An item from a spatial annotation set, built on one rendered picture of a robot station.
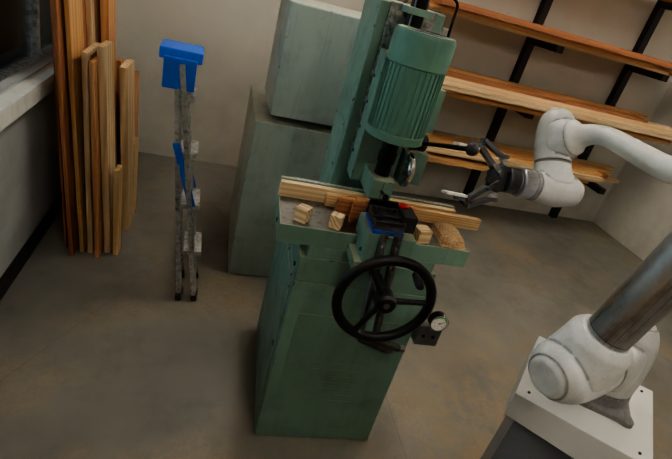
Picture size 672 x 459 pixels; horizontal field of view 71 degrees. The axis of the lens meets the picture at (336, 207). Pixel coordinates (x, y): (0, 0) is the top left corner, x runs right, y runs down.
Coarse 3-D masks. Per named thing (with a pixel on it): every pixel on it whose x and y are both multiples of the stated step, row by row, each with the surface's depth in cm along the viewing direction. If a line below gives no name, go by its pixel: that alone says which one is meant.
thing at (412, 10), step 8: (416, 0) 135; (424, 0) 134; (408, 8) 134; (416, 8) 134; (424, 8) 136; (408, 16) 138; (416, 16) 136; (424, 16) 136; (432, 16) 136; (408, 24) 138; (416, 24) 137
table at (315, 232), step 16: (288, 208) 140; (320, 208) 146; (288, 224) 132; (304, 224) 134; (320, 224) 137; (352, 224) 142; (288, 240) 134; (304, 240) 135; (320, 240) 136; (336, 240) 136; (352, 240) 137; (432, 240) 146; (352, 256) 131; (416, 256) 143; (432, 256) 144; (448, 256) 145; (464, 256) 146; (384, 272) 132; (400, 272) 133
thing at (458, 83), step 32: (448, 0) 294; (544, 0) 356; (544, 32) 316; (640, 64) 347; (480, 96) 327; (512, 96) 342; (544, 96) 347; (608, 96) 411; (640, 128) 370; (448, 160) 354; (480, 160) 361; (512, 160) 370; (576, 160) 418
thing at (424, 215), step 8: (328, 192) 148; (328, 200) 148; (336, 200) 148; (416, 208) 154; (424, 216) 155; (432, 216) 155; (440, 216) 156; (448, 216) 156; (456, 216) 157; (464, 216) 159; (456, 224) 158; (464, 224) 159; (472, 224) 159
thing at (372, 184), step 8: (368, 168) 150; (368, 176) 148; (376, 176) 144; (368, 184) 146; (376, 184) 143; (384, 184) 143; (392, 184) 143; (368, 192) 145; (376, 192) 144; (384, 192) 144
